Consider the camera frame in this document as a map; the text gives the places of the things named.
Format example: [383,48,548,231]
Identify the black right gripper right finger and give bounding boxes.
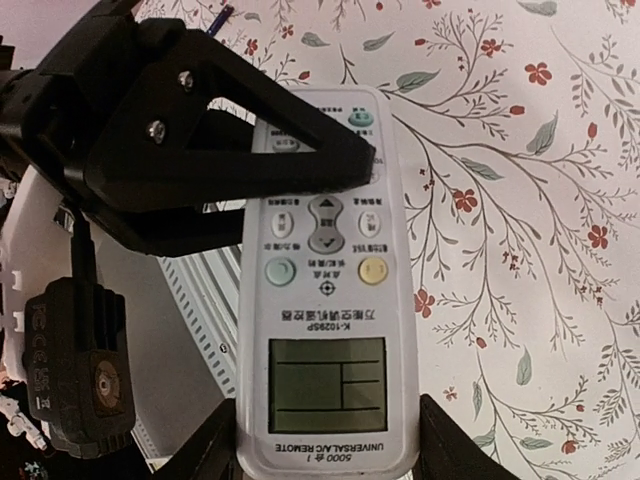
[418,394,505,480]

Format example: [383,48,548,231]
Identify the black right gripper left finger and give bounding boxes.
[152,398,238,480]

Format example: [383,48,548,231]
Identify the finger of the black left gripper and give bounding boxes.
[84,200,244,258]
[84,19,375,205]

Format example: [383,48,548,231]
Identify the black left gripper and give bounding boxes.
[1,1,145,200]

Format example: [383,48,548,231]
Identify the white AC remote control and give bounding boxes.
[236,85,420,479]

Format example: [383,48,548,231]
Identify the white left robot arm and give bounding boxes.
[1,1,375,459]

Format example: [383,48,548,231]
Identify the floral patterned table mat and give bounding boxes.
[134,0,640,480]

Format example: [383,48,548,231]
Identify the aluminium front rail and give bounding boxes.
[158,246,241,398]

